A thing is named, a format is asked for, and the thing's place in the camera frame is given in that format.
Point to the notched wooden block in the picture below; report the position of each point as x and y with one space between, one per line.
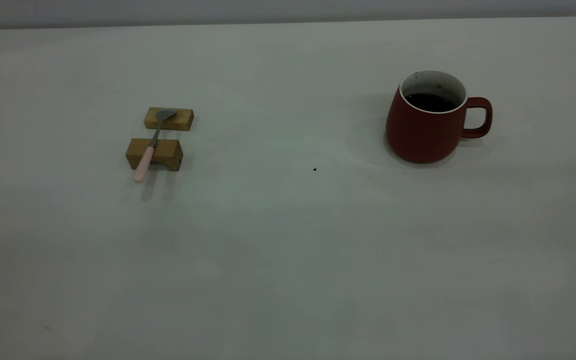
168 152

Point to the red ceramic mug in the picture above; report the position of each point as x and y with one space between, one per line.
418 135

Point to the dark coffee liquid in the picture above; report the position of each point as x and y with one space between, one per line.
430 103

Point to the flat wooden block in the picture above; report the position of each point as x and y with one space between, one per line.
180 120

